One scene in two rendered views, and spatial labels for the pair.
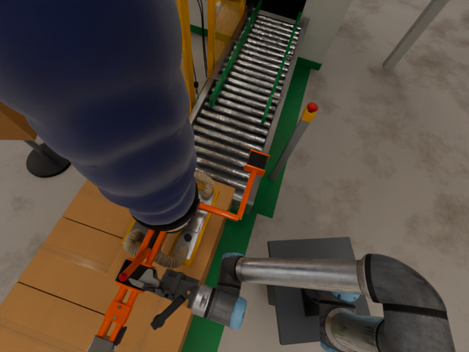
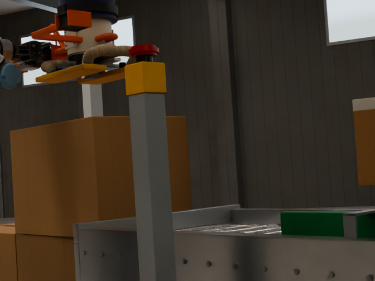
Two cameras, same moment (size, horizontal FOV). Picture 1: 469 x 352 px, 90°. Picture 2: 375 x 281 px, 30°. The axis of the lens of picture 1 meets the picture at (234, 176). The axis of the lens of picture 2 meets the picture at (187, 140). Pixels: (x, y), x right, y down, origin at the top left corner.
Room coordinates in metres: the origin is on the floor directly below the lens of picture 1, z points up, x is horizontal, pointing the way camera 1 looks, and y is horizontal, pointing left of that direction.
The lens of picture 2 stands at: (2.23, -1.52, 0.76)
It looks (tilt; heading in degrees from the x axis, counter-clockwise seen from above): 2 degrees up; 132
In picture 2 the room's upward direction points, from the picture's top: 4 degrees counter-clockwise
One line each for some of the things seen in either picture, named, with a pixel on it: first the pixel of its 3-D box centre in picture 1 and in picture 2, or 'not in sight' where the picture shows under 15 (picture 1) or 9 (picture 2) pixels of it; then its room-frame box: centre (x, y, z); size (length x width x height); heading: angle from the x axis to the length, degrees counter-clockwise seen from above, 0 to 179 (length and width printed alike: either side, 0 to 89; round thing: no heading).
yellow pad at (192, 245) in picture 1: (195, 221); (69, 69); (0.23, 0.12, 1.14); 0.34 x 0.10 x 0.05; 173
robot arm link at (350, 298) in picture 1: (336, 286); not in sight; (0.13, -0.58, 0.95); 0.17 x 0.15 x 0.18; 2
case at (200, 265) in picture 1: (181, 235); (97, 177); (0.23, 0.22, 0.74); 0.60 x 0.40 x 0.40; 172
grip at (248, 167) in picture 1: (256, 163); (73, 20); (0.51, -0.08, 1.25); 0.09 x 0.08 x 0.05; 83
